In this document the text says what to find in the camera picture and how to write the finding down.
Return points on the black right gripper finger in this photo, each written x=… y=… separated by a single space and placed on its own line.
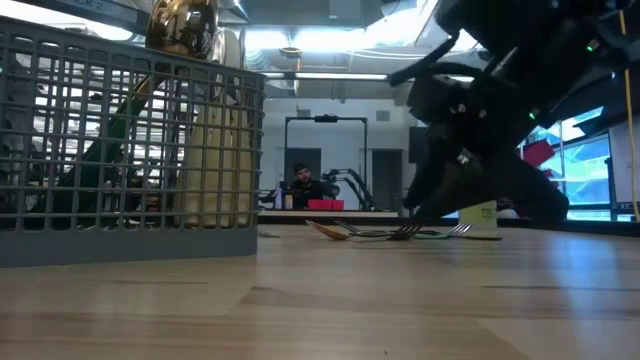
x=540 y=200
x=432 y=185

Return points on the white spray bottle yellow label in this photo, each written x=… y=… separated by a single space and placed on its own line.
x=480 y=217

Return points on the grey silverware rack basket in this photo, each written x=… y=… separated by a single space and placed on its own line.
x=125 y=247

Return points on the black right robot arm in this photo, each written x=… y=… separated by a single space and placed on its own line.
x=540 y=30

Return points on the black background robot arm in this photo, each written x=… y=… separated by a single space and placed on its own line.
x=350 y=182
x=270 y=197

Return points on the dark door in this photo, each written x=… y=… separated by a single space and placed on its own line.
x=387 y=170

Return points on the red storage bin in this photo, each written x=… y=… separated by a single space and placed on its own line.
x=537 y=152

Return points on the gold fork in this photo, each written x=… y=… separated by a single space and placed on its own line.
x=460 y=229

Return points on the red box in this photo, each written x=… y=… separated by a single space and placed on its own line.
x=326 y=204

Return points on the person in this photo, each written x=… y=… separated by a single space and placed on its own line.
x=305 y=190

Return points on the long ceiling light strip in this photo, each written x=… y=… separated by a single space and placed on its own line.
x=340 y=76

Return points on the metal shelf frame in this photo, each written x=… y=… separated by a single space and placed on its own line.
x=561 y=165

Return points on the black wall monitor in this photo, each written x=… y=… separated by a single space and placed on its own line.
x=416 y=145

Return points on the black background rig frame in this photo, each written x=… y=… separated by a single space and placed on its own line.
x=365 y=150

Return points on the wall vent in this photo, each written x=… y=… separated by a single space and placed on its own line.
x=383 y=115

